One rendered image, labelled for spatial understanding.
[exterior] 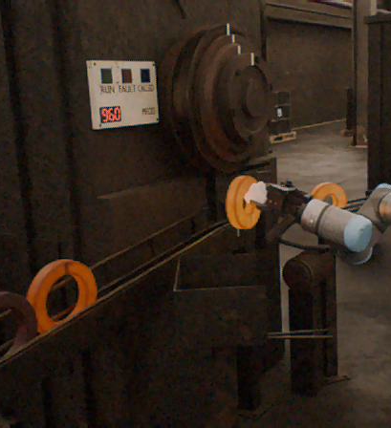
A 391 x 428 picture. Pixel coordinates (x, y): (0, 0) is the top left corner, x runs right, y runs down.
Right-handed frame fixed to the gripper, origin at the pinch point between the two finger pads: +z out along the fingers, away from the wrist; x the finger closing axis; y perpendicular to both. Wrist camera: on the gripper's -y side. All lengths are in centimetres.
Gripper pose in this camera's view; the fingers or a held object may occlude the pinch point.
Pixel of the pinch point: (244, 196)
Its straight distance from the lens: 171.3
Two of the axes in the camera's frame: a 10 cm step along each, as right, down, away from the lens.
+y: 1.9, -9.3, -3.3
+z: -8.1, -3.4, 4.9
